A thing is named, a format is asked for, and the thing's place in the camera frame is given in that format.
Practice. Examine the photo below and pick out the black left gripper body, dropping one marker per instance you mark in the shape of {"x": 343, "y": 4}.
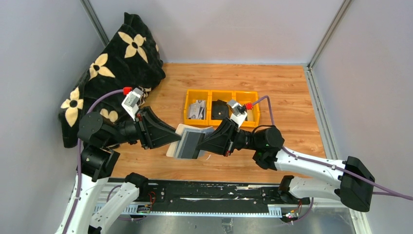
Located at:
{"x": 143, "y": 129}

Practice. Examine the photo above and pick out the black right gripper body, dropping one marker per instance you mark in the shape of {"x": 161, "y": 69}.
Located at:
{"x": 230, "y": 136}

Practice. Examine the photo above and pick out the grey striped card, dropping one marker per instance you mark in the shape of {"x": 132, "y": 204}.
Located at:
{"x": 187, "y": 147}

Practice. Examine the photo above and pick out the beige leather card holder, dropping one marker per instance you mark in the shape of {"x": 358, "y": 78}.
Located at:
{"x": 180, "y": 130}

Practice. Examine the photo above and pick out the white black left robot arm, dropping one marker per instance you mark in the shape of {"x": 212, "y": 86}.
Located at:
{"x": 96, "y": 164}

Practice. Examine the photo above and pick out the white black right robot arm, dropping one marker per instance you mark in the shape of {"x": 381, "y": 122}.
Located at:
{"x": 347, "y": 181}

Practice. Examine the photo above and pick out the black cards in bin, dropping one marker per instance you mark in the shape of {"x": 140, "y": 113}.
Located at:
{"x": 219, "y": 110}

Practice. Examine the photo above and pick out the white cards in bin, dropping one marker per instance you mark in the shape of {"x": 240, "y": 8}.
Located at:
{"x": 197, "y": 110}

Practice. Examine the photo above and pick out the yellow bin right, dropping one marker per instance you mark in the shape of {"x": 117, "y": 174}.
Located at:
{"x": 253, "y": 116}

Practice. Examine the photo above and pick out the yellow bin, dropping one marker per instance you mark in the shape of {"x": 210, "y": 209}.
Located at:
{"x": 214, "y": 95}
{"x": 191, "y": 96}
{"x": 253, "y": 116}

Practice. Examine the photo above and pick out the yellow bin middle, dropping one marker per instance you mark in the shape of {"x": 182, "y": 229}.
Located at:
{"x": 214, "y": 95}

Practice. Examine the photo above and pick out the yellow bin left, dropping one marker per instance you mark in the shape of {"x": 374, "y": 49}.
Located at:
{"x": 191, "y": 96}

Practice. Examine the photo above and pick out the black floral plush blanket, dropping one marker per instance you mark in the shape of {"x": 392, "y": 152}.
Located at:
{"x": 131, "y": 59}

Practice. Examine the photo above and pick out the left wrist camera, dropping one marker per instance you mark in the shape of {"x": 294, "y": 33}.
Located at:
{"x": 131, "y": 101}

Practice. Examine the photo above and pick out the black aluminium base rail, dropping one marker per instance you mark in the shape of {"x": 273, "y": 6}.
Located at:
{"x": 222, "y": 199}

